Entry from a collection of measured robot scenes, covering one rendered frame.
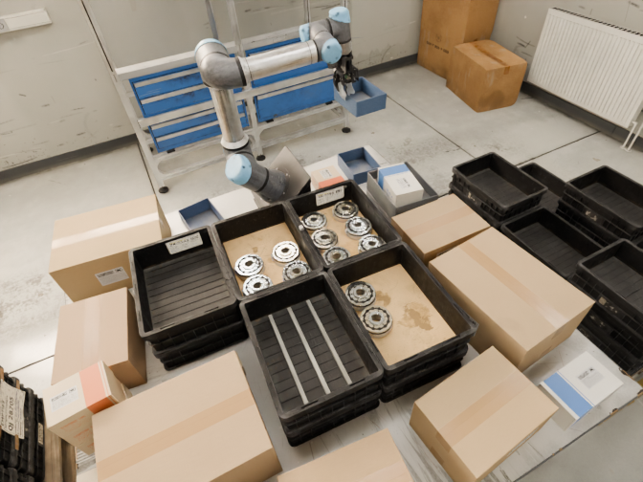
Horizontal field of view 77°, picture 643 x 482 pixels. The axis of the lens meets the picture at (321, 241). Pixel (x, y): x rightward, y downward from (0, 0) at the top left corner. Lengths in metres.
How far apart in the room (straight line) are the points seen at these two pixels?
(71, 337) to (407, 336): 1.07
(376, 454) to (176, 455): 0.49
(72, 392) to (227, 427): 0.44
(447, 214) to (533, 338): 0.59
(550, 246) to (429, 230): 0.94
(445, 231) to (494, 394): 0.62
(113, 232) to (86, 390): 0.67
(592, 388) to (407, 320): 0.54
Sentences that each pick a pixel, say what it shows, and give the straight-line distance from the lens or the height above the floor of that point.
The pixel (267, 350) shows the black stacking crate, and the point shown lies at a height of 0.83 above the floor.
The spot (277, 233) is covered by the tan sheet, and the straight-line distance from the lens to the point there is 1.62.
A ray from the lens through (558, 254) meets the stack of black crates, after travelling 2.36.
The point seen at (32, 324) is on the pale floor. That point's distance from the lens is 2.98.
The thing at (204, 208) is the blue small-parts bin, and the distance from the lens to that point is 2.00.
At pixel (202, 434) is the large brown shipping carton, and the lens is 1.17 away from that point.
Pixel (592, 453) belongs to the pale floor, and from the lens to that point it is 2.29.
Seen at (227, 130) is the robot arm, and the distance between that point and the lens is 1.74.
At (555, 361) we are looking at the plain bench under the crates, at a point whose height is 0.70.
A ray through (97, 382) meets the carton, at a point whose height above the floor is 0.92.
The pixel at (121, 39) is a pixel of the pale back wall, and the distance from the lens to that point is 3.89.
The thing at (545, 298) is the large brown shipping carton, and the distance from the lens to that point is 1.43.
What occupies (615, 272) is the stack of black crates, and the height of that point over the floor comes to 0.49.
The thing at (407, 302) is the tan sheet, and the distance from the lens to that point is 1.39.
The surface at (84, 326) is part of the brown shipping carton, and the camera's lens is 1.56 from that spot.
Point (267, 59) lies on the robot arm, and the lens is 1.51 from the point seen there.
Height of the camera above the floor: 1.96
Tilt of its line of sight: 46 degrees down
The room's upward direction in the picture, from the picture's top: 5 degrees counter-clockwise
